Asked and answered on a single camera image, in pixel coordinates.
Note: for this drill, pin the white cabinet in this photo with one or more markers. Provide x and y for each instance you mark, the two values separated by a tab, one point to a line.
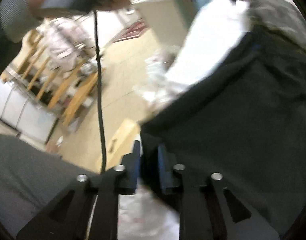
20	112

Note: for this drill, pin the white floral bed sheet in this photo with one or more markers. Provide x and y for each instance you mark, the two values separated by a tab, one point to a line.
216	29

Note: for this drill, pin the folded camouflage pants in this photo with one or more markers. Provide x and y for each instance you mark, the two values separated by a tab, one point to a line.
281	16

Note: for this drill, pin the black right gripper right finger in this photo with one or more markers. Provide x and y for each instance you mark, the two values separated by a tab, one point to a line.
209	210

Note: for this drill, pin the red patterned floor rug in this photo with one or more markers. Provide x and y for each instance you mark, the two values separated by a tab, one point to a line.
134	31

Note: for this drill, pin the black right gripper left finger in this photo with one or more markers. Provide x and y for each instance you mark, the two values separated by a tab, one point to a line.
88	207

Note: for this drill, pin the grey striped left forearm sleeve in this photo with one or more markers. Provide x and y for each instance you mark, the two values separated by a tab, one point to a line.
16	19

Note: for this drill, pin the black pants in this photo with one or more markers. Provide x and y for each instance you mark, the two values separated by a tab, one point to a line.
246	121

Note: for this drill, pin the yellow wooden rack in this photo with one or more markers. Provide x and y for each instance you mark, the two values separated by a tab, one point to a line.
60	92

